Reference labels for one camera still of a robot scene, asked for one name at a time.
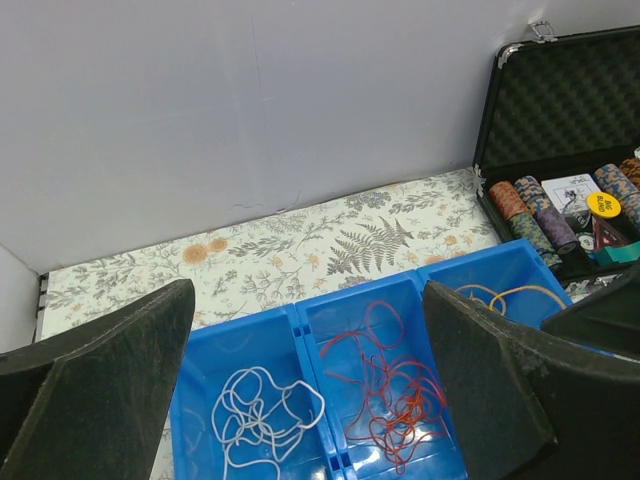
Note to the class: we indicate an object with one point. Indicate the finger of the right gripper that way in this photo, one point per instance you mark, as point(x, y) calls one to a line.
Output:
point(607, 319)

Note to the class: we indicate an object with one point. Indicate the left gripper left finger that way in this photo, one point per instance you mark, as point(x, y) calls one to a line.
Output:
point(91, 402)

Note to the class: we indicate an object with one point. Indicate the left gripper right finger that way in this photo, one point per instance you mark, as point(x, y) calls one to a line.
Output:
point(526, 404)

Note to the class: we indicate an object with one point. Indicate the black poker chip case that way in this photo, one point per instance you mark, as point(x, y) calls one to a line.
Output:
point(557, 106)

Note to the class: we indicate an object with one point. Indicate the blue three-compartment bin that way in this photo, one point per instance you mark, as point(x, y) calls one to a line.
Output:
point(343, 385)

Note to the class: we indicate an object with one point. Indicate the floral table mat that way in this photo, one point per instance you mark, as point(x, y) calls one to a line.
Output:
point(284, 258)

